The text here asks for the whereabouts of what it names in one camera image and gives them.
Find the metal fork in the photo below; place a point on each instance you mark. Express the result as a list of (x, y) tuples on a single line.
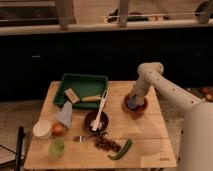
[(82, 138)]

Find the brown clay bowl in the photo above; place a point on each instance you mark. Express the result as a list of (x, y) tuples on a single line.
[(140, 108)]

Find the blue grey sponge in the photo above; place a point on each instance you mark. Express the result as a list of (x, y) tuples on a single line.
[(131, 104)]

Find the black chair frame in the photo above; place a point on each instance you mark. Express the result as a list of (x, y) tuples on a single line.
[(18, 152)]

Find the orange onion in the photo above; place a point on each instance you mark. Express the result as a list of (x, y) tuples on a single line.
[(58, 129)]

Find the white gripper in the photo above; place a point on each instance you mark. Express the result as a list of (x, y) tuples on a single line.
[(139, 91)]

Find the green plastic cup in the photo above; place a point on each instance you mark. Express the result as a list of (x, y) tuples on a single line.
[(56, 147)]

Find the grey folded cloth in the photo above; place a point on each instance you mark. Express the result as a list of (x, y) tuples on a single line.
[(65, 115)]

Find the green plastic tray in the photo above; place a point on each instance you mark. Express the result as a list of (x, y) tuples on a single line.
[(83, 86)]

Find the dark grape bunch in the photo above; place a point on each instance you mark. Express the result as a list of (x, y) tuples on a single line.
[(106, 144)]

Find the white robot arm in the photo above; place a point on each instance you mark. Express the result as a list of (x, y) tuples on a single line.
[(196, 144)]

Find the white paper cup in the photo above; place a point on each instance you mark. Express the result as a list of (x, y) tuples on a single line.
[(42, 129)]

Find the wooden handled brush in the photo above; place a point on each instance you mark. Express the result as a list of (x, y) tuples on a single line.
[(91, 98)]

